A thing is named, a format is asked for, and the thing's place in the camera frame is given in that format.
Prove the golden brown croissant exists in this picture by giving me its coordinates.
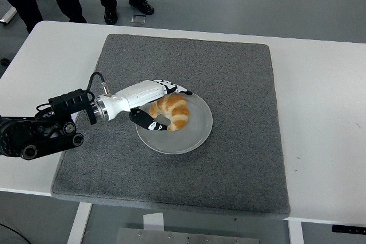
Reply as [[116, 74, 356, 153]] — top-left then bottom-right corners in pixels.
[[149, 93, 190, 132]]

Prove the white furniture foot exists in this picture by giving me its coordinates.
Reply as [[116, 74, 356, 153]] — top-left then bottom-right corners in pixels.
[[0, 6, 18, 25]]

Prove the round white plate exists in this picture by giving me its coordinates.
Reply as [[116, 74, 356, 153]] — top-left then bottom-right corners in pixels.
[[135, 89, 214, 155]]

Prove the black table control panel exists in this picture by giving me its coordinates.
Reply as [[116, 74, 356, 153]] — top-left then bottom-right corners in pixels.
[[331, 225, 366, 234]]

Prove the white table leg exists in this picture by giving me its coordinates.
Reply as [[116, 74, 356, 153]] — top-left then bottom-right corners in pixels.
[[287, 220, 303, 244], [66, 202, 93, 244]]

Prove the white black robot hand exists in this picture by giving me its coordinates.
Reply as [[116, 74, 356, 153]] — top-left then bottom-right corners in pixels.
[[100, 78, 194, 132]]

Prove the grey square felt mat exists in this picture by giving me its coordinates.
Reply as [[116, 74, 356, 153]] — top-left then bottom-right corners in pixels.
[[50, 33, 292, 221]]

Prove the small metal floor plate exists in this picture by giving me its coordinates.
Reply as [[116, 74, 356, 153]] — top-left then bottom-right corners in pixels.
[[130, 14, 148, 25]]

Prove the thin black floor cable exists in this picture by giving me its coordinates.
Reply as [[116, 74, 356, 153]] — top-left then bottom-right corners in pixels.
[[0, 222, 29, 244]]

